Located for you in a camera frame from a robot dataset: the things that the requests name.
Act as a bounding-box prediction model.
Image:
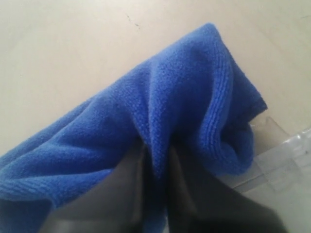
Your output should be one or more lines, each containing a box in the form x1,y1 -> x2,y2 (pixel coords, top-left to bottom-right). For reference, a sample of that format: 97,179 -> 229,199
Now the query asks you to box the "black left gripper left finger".
40,143 -> 146,233

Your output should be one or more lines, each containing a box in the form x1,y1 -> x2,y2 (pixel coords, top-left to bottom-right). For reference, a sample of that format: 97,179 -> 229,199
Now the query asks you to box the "white board with metal frame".
228,116 -> 311,195

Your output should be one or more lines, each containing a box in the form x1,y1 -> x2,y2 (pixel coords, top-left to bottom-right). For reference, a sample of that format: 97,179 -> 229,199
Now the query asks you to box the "blue cloth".
0,24 -> 267,233

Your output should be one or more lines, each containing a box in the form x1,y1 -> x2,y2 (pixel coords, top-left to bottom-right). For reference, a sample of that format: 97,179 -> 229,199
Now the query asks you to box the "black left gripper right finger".
167,145 -> 287,233

